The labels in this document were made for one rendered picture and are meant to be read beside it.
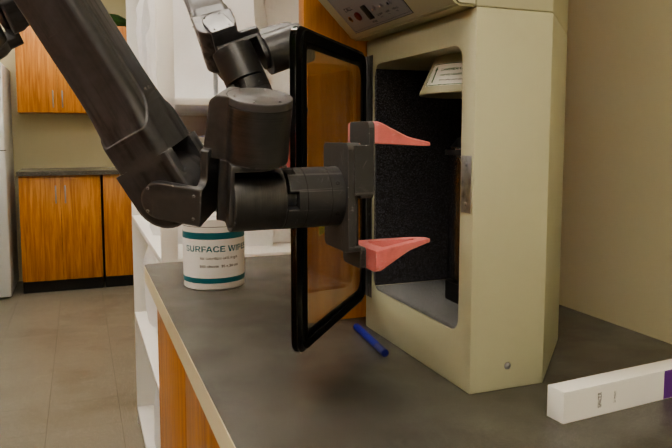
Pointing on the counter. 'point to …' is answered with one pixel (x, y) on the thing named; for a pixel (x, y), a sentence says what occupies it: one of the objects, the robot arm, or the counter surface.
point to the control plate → (343, 0)
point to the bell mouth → (444, 78)
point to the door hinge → (369, 198)
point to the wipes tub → (212, 256)
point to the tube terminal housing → (497, 170)
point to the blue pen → (371, 340)
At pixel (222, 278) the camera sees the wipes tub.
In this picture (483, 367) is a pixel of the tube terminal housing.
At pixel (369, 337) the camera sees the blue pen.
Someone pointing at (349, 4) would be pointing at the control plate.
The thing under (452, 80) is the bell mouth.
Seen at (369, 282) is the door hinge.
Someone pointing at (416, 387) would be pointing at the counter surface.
